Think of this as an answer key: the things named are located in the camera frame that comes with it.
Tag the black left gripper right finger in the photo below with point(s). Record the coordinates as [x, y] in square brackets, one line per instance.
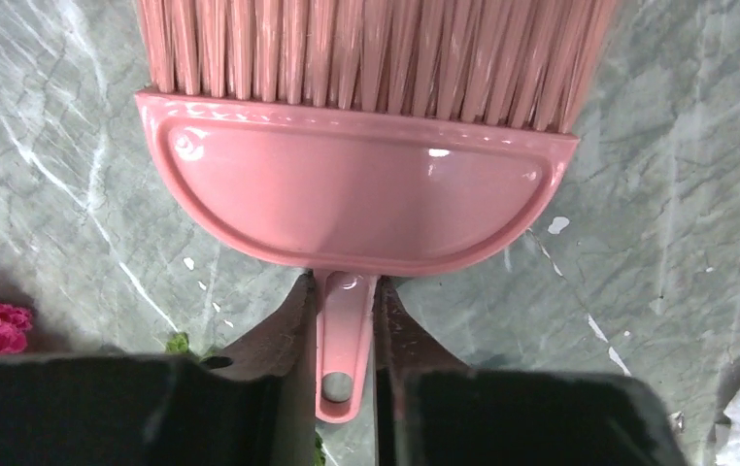
[433, 409]

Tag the pink hand brush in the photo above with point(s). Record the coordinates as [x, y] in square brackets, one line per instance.
[363, 139]

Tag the green paper scrap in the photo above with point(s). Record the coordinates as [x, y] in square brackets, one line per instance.
[179, 344]

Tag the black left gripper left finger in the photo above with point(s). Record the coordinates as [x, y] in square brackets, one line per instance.
[251, 403]

